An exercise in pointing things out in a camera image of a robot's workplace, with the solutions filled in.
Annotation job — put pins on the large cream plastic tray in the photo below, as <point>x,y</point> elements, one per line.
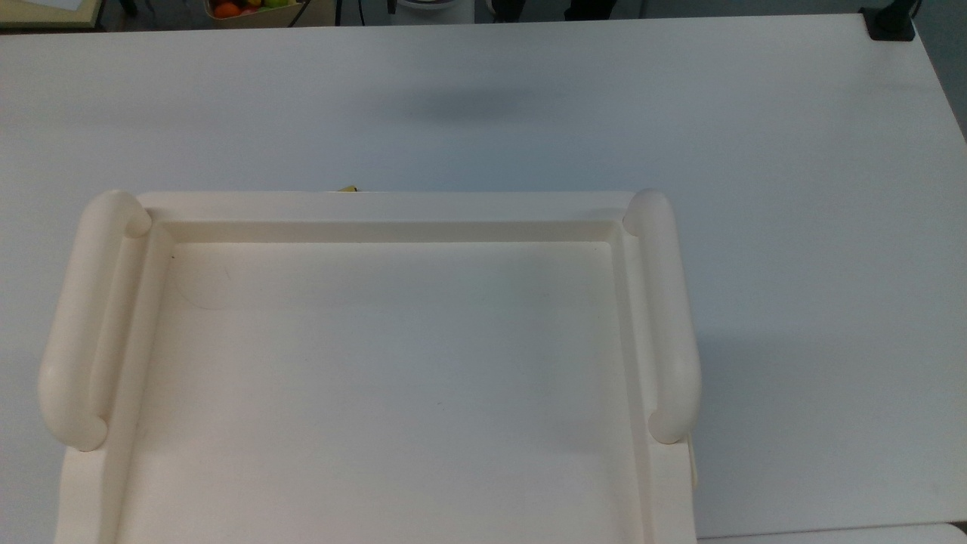
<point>378,378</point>

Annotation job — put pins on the cream fruit basket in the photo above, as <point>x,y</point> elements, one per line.
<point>257,20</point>

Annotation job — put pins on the orange round fruit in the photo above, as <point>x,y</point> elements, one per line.
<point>227,10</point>

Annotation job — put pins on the black table clamp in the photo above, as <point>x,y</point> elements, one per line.
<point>890,29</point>

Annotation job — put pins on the beige wooden board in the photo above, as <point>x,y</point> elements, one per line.
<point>45,20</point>

